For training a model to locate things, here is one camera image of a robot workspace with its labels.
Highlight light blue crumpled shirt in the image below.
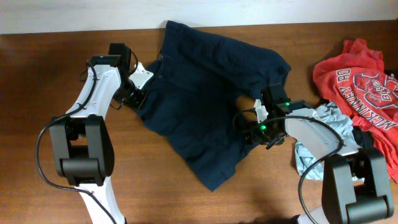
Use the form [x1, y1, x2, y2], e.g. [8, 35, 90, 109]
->
[294, 102, 356, 175]

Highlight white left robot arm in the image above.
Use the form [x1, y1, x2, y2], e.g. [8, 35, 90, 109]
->
[47, 43, 153, 223]

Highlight red printed t-shirt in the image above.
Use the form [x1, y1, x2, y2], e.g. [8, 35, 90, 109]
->
[312, 39, 397, 180]

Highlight navy blue shorts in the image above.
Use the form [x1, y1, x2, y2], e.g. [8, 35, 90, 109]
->
[137, 21, 291, 191]

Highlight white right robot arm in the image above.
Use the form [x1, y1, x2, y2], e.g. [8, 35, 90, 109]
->
[232, 83, 394, 224]

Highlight black garment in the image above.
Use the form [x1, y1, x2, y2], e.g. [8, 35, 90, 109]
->
[352, 126, 376, 157]

